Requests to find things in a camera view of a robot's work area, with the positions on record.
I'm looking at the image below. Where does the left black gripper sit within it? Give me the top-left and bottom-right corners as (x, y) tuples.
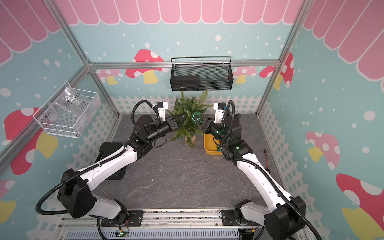
(147, 114), (187, 143)

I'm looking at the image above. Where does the green glitter ball ornament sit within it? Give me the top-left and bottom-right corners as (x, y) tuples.
(192, 112), (204, 125)

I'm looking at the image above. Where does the small green christmas tree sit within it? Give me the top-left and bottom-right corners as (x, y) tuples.
(168, 88), (213, 148)

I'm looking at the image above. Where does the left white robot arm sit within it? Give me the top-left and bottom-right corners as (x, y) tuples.
(35, 105), (188, 226)

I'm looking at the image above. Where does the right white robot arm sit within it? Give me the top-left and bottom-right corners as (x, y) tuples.
(192, 100), (321, 240)

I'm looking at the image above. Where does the yellow plastic tray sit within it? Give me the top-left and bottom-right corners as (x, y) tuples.
(204, 134), (223, 156)

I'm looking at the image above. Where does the black box in basket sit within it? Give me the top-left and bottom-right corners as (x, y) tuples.
(171, 76), (200, 92)

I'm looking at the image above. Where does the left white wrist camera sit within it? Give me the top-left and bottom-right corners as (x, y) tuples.
(155, 102), (168, 122)

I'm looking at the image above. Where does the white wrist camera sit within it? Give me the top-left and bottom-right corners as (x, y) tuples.
(155, 102), (168, 122)
(214, 103), (227, 124)

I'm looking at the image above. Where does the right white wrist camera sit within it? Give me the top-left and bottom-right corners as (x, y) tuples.
(214, 103), (227, 124)

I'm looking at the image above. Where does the black wire mesh basket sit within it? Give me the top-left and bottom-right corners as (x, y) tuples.
(170, 56), (234, 91)

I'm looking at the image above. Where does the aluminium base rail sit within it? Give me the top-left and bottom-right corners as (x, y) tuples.
(53, 207), (313, 240)

